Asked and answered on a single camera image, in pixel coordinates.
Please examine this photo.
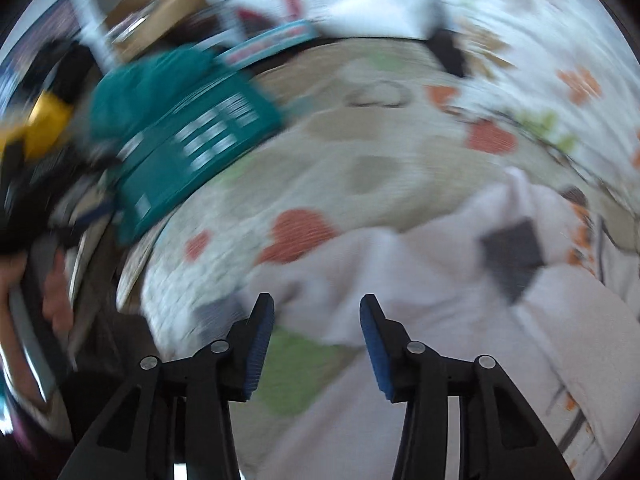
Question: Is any heart pattern quilted bedspread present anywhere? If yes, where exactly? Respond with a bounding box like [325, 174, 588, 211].
[117, 37, 640, 480]

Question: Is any yellow plastic bag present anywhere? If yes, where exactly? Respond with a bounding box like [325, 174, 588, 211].
[1, 91, 74, 162]

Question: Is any person's left hand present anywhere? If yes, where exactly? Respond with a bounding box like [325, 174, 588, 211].
[1, 246, 74, 412]

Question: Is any white floral pillow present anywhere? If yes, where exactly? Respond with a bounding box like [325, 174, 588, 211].
[442, 0, 639, 209]

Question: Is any light blue long box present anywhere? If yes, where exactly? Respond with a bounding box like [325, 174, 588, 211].
[218, 20, 319, 70]

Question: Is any brown cardboard box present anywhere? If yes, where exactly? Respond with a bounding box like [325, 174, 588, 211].
[111, 0, 207, 63]

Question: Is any teal velvet cloth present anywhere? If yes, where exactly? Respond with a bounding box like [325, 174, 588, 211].
[89, 47, 224, 143]

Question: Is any white floral knit sweater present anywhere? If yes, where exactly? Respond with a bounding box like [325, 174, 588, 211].
[198, 169, 639, 479]

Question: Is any green cardboard box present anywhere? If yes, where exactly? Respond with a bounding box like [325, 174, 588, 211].
[111, 68, 283, 245]

